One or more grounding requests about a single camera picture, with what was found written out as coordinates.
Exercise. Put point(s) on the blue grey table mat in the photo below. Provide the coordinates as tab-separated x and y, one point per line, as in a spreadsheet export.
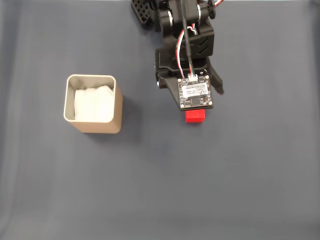
225	175

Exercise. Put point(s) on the beige square metal box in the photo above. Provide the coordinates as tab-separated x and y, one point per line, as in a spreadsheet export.
117	112

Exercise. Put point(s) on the red cube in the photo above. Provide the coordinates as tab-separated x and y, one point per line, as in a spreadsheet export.
195	117

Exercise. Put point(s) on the bare camera circuit board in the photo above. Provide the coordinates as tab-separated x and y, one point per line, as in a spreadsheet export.
196	92

